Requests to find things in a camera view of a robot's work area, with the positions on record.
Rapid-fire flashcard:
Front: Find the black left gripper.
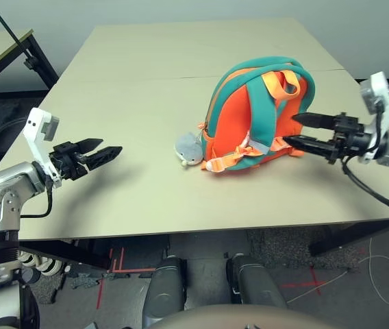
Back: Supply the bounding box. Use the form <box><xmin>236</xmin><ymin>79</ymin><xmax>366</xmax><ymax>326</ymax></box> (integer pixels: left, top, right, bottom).
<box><xmin>50</xmin><ymin>138</ymin><xmax>124</xmax><ymax>182</ymax></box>

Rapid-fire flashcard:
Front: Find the grey left robot leg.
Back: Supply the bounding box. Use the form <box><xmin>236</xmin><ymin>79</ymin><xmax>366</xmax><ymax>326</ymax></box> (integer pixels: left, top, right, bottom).
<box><xmin>142</xmin><ymin>255</ymin><xmax>187</xmax><ymax>326</ymax></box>

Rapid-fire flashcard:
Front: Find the grey robot leg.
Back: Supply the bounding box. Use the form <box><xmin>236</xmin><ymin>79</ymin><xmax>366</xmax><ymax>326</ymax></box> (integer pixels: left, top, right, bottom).
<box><xmin>225</xmin><ymin>252</ymin><xmax>288</xmax><ymax>309</ymax></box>
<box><xmin>142</xmin><ymin>255</ymin><xmax>187</xmax><ymax>326</ymax></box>

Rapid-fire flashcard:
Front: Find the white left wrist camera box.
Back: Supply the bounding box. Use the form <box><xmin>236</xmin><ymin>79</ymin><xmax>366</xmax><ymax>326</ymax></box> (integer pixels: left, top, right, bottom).
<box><xmin>22</xmin><ymin>108</ymin><xmax>62</xmax><ymax>189</ymax></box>

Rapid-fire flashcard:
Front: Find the beige robot torso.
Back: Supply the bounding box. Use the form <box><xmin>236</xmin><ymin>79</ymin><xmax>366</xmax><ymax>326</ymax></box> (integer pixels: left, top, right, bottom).
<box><xmin>146</xmin><ymin>304</ymin><xmax>346</xmax><ymax>329</ymax></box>

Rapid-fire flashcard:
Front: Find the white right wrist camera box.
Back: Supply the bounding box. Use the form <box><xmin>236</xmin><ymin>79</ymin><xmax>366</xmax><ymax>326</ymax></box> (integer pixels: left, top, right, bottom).
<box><xmin>357</xmin><ymin>71</ymin><xmax>389</xmax><ymax>165</ymax></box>

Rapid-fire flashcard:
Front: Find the white ribbed hose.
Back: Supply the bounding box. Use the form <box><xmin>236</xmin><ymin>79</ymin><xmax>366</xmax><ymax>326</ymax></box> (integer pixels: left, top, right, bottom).
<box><xmin>19</xmin><ymin>252</ymin><xmax>62</xmax><ymax>276</ymax></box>

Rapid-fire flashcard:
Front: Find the grey right robot leg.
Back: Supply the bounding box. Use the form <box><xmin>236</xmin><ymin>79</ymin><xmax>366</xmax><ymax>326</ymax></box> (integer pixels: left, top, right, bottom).
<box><xmin>225</xmin><ymin>252</ymin><xmax>288</xmax><ymax>309</ymax></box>

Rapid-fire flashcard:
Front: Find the grey carpet scrap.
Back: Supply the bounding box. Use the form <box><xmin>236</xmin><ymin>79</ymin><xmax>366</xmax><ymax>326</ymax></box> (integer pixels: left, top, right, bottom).
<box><xmin>70</xmin><ymin>273</ymin><xmax>105</xmax><ymax>289</ymax></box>

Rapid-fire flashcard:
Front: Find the thin white floor cable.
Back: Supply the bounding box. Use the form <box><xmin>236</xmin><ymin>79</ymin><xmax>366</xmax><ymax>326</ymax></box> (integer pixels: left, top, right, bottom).
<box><xmin>286</xmin><ymin>236</ymin><xmax>389</xmax><ymax>309</ymax></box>

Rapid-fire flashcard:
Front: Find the thin black pole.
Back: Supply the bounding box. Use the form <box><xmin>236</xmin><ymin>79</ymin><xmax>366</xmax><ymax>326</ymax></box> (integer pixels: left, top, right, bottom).
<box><xmin>0</xmin><ymin>0</ymin><xmax>38</xmax><ymax>69</ymax></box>

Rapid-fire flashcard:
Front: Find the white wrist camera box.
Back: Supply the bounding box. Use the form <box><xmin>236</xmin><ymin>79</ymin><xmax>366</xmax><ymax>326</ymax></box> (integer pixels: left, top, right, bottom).
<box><xmin>22</xmin><ymin>108</ymin><xmax>62</xmax><ymax>189</ymax></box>
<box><xmin>357</xmin><ymin>71</ymin><xmax>389</xmax><ymax>165</ymax></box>

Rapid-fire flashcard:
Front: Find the teal and orange backpack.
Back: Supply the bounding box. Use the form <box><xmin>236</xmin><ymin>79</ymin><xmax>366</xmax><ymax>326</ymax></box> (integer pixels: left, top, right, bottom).
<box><xmin>199</xmin><ymin>56</ymin><xmax>316</xmax><ymax>173</ymax></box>

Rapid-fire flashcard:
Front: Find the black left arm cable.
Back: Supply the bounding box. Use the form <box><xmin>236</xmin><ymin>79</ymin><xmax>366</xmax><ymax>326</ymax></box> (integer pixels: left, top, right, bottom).
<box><xmin>0</xmin><ymin>118</ymin><xmax>53</xmax><ymax>219</ymax></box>

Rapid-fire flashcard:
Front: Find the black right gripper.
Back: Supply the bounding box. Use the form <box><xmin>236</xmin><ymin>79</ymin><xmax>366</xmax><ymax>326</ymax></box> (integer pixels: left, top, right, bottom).
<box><xmin>281</xmin><ymin>112</ymin><xmax>367</xmax><ymax>166</ymax></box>

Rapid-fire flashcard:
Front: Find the black table frame beam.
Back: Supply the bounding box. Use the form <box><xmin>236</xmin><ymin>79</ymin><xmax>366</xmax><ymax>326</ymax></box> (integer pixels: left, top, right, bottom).
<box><xmin>18</xmin><ymin>239</ymin><xmax>112</xmax><ymax>270</ymax></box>
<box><xmin>308</xmin><ymin>219</ymin><xmax>389</xmax><ymax>258</ymax></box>

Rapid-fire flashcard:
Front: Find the side table with black frame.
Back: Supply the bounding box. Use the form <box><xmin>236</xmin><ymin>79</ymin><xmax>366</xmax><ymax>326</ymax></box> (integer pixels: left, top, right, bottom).
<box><xmin>0</xmin><ymin>29</ymin><xmax>60</xmax><ymax>95</ymax></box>

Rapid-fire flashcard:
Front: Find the grey plush fish keychain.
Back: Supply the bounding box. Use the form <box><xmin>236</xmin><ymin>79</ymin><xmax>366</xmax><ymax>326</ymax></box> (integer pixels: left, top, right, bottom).
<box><xmin>174</xmin><ymin>132</ymin><xmax>204</xmax><ymax>169</ymax></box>

